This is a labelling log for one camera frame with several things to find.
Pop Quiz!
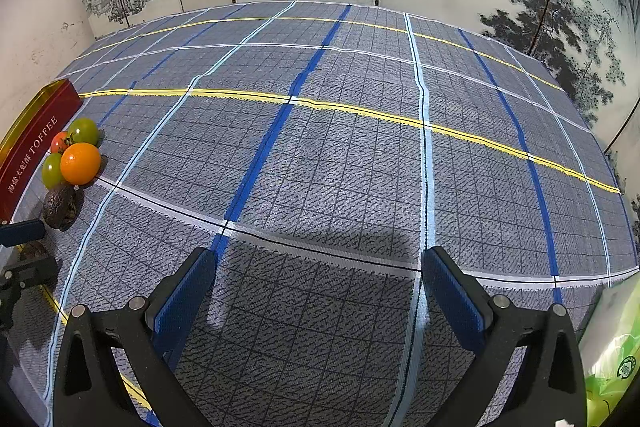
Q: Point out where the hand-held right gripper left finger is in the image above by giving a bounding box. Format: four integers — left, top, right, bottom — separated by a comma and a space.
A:
52, 247, 221, 427

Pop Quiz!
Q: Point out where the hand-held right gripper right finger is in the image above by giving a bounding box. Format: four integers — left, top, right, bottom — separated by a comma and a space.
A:
421, 246, 588, 427

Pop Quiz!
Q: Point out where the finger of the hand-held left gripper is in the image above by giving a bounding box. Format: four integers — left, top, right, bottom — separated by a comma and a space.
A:
0, 218, 46, 248
0, 254, 58, 333

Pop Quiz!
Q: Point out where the wrinkled dark passion fruit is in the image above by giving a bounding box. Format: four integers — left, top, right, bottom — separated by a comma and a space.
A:
42, 185, 80, 230
19, 241, 51, 264

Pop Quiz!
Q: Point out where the green tomato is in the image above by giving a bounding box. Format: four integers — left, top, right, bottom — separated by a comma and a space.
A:
41, 153, 65, 188
67, 118, 100, 145

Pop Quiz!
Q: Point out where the red tin box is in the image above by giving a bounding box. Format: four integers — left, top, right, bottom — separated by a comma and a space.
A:
0, 79, 83, 228

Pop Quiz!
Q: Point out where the small orange tomato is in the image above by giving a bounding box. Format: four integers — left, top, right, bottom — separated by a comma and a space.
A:
60, 142, 102, 186

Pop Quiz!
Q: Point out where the green white plastic packet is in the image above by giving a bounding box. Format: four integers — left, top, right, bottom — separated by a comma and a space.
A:
580, 287, 640, 427

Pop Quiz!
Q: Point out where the blue plaid tablecloth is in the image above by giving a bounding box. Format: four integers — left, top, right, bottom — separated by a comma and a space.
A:
10, 1, 640, 427

